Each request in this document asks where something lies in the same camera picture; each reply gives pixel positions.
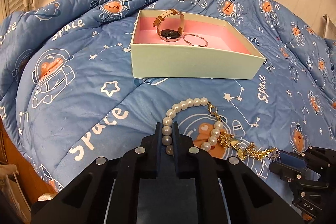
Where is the silver bangle bracelet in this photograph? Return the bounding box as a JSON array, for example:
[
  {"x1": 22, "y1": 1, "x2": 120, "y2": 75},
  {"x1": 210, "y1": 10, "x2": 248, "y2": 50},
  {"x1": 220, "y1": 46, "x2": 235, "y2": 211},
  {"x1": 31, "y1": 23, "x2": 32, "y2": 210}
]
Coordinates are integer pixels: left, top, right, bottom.
[{"x1": 183, "y1": 33, "x2": 209, "y2": 48}]

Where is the white pearl bracelet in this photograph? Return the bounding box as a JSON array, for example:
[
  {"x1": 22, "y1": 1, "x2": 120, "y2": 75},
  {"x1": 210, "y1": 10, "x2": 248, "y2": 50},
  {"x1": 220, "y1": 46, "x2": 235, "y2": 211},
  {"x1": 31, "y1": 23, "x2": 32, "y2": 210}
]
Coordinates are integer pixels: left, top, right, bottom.
[{"x1": 162, "y1": 97, "x2": 224, "y2": 156}]

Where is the rose gold wrist watch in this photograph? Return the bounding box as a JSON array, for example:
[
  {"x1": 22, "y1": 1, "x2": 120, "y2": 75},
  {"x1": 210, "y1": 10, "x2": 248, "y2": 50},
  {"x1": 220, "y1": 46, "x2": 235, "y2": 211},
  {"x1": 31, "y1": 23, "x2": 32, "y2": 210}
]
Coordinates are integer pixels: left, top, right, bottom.
[{"x1": 153, "y1": 9, "x2": 185, "y2": 43}]

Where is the mint box pink lining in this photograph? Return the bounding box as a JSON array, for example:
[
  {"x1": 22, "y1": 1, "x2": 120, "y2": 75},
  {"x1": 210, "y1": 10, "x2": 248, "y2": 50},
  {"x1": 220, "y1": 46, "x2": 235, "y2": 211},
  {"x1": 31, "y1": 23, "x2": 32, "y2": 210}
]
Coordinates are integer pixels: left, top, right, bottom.
[{"x1": 130, "y1": 10, "x2": 266, "y2": 80}]

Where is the gold charm chain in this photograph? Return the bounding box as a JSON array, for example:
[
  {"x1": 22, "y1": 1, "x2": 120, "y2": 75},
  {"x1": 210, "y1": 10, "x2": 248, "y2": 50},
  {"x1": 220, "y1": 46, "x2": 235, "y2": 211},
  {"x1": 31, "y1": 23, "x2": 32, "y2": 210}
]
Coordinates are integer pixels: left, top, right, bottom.
[{"x1": 207, "y1": 102, "x2": 280, "y2": 162}]

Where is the blue space bear quilt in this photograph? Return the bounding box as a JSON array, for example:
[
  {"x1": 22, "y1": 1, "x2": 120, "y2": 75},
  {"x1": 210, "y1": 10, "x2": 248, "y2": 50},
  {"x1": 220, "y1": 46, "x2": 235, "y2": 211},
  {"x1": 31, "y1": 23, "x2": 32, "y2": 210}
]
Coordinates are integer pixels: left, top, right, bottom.
[{"x1": 1, "y1": 0, "x2": 335, "y2": 191}]

